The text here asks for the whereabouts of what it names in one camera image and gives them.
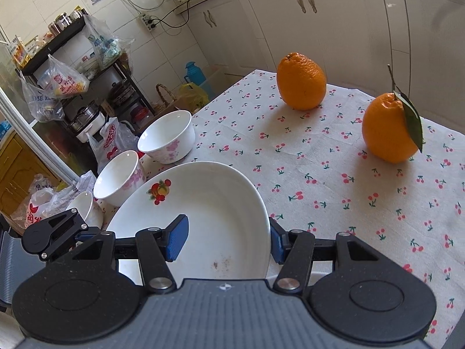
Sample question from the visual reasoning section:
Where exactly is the yellow plastic bag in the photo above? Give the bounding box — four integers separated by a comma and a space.
178, 83, 210, 113

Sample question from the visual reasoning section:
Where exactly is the bumpy orange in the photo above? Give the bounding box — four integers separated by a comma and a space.
277, 52, 328, 111

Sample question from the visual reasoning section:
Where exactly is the black cooking pot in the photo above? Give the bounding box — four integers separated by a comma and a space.
109, 81, 136, 109

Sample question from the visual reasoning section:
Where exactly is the clear plastic bin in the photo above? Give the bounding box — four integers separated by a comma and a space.
207, 65, 251, 93

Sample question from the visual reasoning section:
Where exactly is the black storage rack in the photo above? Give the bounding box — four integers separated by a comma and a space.
15, 15, 153, 142

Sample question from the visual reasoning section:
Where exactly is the orange with leaf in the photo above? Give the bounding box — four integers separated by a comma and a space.
362, 65, 425, 164

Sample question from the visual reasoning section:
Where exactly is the clear plastic bag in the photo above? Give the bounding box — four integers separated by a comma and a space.
83, 14, 136, 70

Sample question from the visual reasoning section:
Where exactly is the white red print bag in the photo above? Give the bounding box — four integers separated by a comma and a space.
88, 116, 139, 175

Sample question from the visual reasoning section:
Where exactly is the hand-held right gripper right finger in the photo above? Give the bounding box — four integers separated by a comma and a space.
269, 216, 404, 293

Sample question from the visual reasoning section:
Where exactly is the yellow snack packet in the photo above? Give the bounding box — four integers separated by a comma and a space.
9, 36, 30, 66

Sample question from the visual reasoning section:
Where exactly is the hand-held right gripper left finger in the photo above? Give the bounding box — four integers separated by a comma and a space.
45, 214, 189, 294

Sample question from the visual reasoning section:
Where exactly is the white pink flower bowl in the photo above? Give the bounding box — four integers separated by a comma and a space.
65, 191, 105, 231
93, 150, 146, 208
137, 110, 196, 164

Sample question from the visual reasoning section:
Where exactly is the blue thermos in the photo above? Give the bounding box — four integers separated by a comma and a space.
185, 61, 208, 88

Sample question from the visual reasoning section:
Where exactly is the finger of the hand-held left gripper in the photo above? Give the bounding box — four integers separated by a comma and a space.
23, 208, 88, 261

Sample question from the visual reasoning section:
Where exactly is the white power strip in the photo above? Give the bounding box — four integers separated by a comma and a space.
140, 13, 158, 32

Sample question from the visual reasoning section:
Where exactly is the clear bag with red packet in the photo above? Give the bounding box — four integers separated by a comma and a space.
22, 54, 90, 122

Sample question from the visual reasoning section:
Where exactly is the red lidded jar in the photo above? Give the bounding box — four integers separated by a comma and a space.
130, 105, 150, 126

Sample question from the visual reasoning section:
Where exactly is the black power cable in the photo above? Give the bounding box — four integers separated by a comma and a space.
154, 0, 191, 29

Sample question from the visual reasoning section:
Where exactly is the crumpled white red bag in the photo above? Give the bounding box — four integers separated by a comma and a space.
11, 172, 97, 230

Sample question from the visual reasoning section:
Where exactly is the rice cooker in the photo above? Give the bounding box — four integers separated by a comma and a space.
67, 101, 107, 143

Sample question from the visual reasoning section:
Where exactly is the cherry print tablecloth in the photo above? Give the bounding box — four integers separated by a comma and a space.
98, 69, 465, 349

